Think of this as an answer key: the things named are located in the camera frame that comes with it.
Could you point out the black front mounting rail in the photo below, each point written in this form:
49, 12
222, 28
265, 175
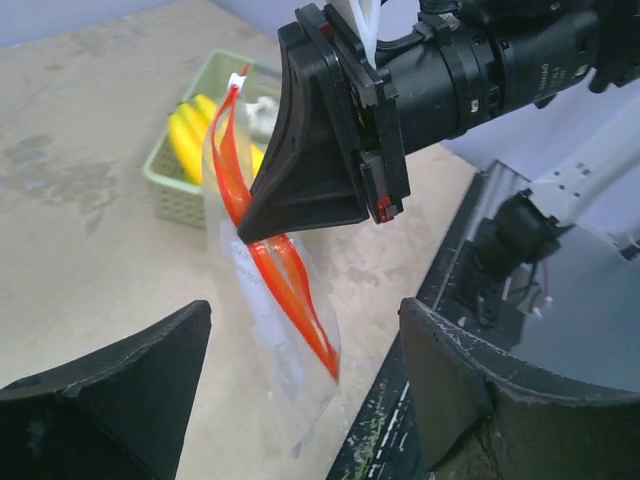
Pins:
577, 317

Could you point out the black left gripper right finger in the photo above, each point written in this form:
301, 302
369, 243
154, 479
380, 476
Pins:
482, 413

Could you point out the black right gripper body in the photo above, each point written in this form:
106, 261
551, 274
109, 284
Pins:
463, 64

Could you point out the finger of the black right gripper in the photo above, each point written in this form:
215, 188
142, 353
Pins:
308, 178

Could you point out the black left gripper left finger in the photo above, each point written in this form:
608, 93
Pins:
120, 412

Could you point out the yellow banana bunch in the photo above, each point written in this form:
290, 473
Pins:
187, 127

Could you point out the white garlic bulb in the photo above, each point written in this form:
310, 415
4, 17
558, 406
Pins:
262, 116

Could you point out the pale green perforated basket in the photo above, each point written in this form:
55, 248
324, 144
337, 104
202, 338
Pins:
173, 169

